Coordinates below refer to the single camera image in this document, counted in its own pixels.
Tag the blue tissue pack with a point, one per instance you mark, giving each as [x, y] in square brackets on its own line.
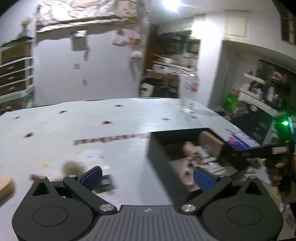
[240, 141]

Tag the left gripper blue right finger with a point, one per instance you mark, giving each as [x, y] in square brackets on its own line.
[211, 186]

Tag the oval wooden lidded box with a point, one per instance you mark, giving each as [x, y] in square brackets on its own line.
[7, 186]

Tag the carved wooden square block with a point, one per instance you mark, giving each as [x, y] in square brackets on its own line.
[211, 144]

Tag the white hanging bag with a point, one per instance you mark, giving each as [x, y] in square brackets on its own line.
[119, 38]

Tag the wooden handle stamp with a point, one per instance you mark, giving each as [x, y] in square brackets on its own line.
[34, 177]

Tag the green shopping bag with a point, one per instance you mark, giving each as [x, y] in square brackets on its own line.
[230, 102]

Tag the small white plush sheep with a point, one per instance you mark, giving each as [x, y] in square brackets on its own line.
[136, 55]

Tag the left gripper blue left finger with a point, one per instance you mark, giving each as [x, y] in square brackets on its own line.
[82, 186]

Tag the person's hand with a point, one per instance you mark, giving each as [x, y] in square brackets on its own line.
[282, 176]

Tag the glass fish tank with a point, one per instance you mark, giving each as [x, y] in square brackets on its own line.
[16, 49]

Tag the clear plastic water bottle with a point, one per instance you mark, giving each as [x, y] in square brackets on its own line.
[188, 88]

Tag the patterned rolled fabric curtain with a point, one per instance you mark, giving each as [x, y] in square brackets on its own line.
[52, 15]

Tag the pink scissors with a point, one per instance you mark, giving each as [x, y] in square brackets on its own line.
[184, 167]

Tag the white drawer unit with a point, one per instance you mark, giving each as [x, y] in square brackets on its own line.
[17, 79]

